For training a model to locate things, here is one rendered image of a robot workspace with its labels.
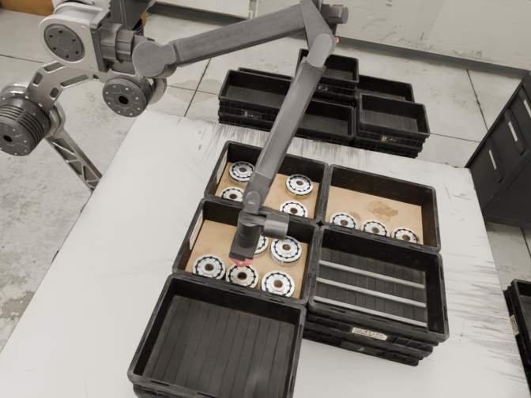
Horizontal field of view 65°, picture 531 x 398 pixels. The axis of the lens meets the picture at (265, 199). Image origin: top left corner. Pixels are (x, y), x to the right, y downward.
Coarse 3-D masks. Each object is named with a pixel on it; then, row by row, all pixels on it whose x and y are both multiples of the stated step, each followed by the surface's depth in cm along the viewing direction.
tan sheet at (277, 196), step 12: (228, 168) 161; (228, 180) 157; (276, 180) 160; (216, 192) 152; (276, 192) 155; (312, 192) 158; (264, 204) 151; (276, 204) 152; (312, 204) 154; (312, 216) 150
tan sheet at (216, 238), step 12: (204, 228) 141; (216, 228) 141; (228, 228) 142; (204, 240) 138; (216, 240) 138; (228, 240) 139; (192, 252) 134; (204, 252) 135; (216, 252) 135; (228, 252) 136; (192, 264) 131; (228, 264) 133; (252, 264) 134; (264, 264) 134; (276, 264) 135; (300, 264) 136; (300, 276) 133; (300, 288) 130
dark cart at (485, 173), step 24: (528, 72) 226; (528, 96) 224; (504, 120) 245; (528, 120) 221; (480, 144) 265; (504, 144) 240; (528, 144) 217; (480, 168) 263; (504, 168) 236; (528, 168) 221; (480, 192) 257; (504, 192) 235; (528, 192) 233; (504, 216) 250; (528, 216) 247
